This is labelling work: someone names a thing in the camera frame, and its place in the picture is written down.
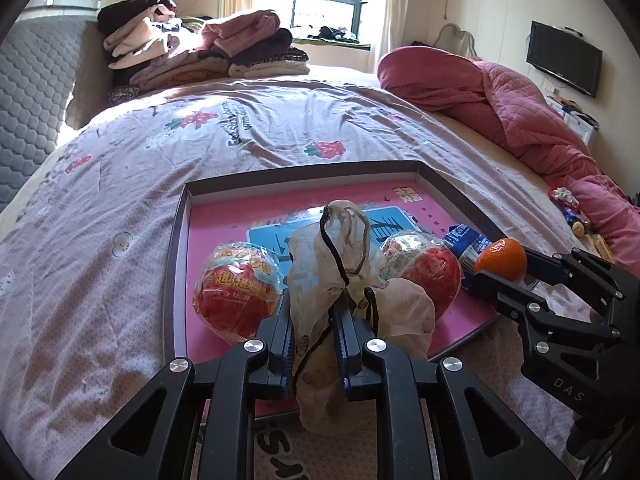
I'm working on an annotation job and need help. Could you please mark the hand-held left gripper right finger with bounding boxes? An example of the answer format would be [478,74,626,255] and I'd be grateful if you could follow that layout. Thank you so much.
[332,300,576,480]

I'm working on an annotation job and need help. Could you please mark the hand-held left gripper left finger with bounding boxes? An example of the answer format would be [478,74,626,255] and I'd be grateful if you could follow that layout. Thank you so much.
[55,295,296,480]

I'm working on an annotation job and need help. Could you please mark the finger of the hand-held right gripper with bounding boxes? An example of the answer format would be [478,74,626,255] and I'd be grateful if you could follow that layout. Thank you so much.
[520,247,640,335]
[470,270,567,347]

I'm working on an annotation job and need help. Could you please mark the orange tangerine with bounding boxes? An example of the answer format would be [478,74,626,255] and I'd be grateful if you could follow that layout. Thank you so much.
[475,238,528,281]

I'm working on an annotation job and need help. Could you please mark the blue snack packet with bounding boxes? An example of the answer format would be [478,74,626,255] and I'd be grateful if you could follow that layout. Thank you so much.
[442,224,493,293]

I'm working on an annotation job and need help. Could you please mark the red toy egg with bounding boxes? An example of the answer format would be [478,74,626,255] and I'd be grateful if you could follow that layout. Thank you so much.
[192,241,287,343]
[377,230,463,323]

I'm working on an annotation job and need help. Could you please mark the white drawstring cloth bag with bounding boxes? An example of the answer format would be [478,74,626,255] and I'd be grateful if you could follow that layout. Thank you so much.
[285,199,436,436]

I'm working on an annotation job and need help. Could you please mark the grey shallow cardboard box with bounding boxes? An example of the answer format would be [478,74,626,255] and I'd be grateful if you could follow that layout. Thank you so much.
[162,160,506,421]

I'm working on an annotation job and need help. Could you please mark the yellow snack packet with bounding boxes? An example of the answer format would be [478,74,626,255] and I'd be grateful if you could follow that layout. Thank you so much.
[590,232,616,263]

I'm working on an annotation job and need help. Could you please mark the small wrapped candy toy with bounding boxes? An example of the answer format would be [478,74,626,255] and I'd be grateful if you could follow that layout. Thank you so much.
[547,186,591,236]

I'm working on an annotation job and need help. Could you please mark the beige bed sheet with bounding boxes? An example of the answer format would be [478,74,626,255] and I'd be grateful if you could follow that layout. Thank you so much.
[430,110,601,211]

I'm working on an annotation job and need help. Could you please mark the white drawer cabinet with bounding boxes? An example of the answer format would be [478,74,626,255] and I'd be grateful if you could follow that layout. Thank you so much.
[545,95,598,146]

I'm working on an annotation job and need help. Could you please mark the pink quilted blanket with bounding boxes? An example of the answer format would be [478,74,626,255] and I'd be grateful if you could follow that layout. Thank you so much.
[376,46,640,271]

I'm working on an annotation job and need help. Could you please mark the strawberry printed bed cover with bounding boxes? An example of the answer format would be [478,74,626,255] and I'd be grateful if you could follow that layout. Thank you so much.
[0,77,601,480]

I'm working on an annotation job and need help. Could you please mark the black television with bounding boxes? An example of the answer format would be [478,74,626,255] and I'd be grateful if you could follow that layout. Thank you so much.
[526,20,603,98]

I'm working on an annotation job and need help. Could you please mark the dark clothes on windowsill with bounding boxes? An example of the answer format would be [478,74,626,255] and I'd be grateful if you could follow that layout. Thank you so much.
[305,26,358,43]

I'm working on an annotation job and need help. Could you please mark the pile of folded clothes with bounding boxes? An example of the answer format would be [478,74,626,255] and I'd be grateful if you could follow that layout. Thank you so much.
[96,0,311,106]

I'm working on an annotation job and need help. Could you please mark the grey quilted headboard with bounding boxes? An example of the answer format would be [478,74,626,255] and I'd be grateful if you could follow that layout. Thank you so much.
[0,15,116,211]

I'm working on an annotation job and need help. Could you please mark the heart-shaped wire frame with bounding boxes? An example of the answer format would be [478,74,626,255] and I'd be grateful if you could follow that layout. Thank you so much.
[435,23,478,56]

